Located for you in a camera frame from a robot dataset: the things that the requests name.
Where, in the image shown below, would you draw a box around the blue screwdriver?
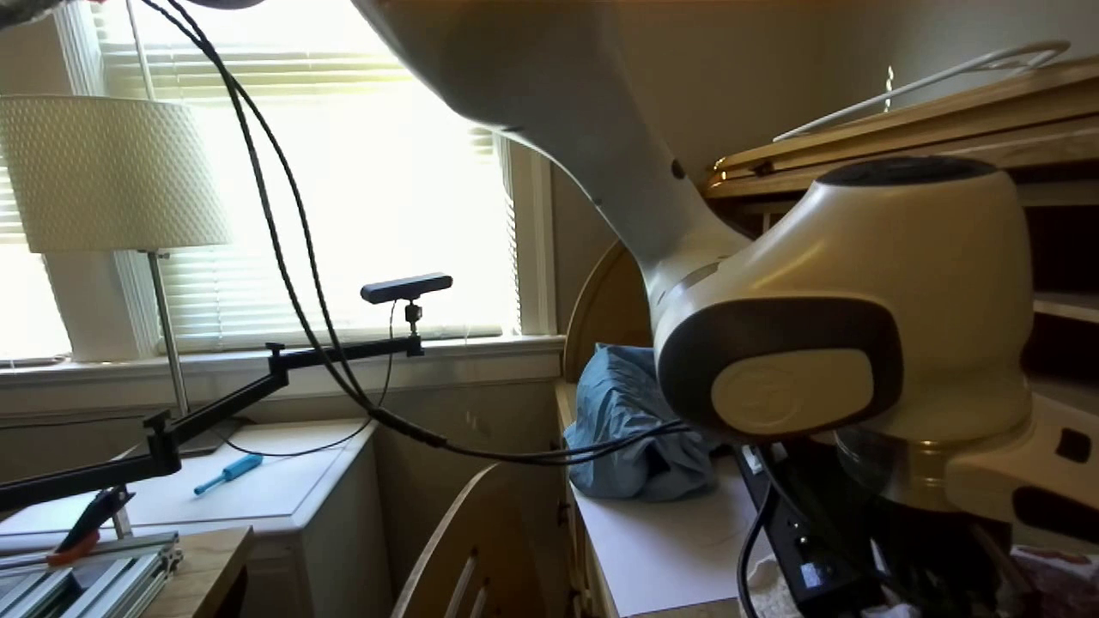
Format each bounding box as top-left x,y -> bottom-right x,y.
190,449 -> 269,500

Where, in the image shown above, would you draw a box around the small wooden table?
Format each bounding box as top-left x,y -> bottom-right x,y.
139,525 -> 258,618

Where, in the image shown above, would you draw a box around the wooden slatted chair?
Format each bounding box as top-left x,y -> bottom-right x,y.
387,459 -> 544,618

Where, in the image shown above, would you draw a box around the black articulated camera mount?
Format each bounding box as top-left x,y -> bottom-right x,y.
0,298 -> 429,520

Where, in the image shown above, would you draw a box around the white cabinet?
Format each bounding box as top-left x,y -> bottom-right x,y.
0,416 -> 399,618

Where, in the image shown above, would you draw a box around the white table lamp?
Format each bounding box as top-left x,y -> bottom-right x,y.
0,94 -> 249,457

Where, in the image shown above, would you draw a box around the aluminium rail frame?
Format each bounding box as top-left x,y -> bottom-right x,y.
0,530 -> 186,618

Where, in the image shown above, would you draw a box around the blue cloth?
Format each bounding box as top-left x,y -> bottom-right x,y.
562,339 -> 724,505

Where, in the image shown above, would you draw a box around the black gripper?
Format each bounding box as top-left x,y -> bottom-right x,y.
731,439 -> 906,618

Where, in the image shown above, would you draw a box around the black stereo camera bar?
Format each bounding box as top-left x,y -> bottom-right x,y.
357,272 -> 458,310

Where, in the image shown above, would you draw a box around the white window blinds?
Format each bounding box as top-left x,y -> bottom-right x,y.
0,0 -> 529,370

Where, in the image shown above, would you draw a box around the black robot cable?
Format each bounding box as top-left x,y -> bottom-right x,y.
136,0 -> 691,472
163,0 -> 691,472

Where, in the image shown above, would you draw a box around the thin black camera cable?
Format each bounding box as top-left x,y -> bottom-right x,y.
218,302 -> 399,459

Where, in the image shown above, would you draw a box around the orange handled clamp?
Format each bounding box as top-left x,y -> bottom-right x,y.
49,484 -> 129,566

